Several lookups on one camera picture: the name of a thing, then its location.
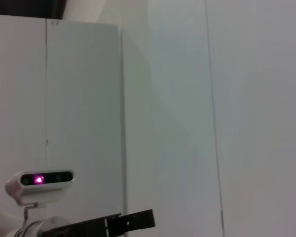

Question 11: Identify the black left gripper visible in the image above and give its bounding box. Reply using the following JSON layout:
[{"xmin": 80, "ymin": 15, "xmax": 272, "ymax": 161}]
[{"xmin": 39, "ymin": 208, "xmax": 156, "ymax": 237}]

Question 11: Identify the white cabinet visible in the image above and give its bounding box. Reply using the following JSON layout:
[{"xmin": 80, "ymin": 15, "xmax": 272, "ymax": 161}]
[{"xmin": 0, "ymin": 13, "xmax": 128, "ymax": 237}]

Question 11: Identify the dark background panel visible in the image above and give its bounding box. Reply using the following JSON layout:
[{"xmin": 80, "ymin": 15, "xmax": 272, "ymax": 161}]
[{"xmin": 0, "ymin": 0, "xmax": 66, "ymax": 20}]

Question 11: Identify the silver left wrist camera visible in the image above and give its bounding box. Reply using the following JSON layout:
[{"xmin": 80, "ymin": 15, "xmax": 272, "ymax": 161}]
[{"xmin": 4, "ymin": 170, "xmax": 75, "ymax": 207}]

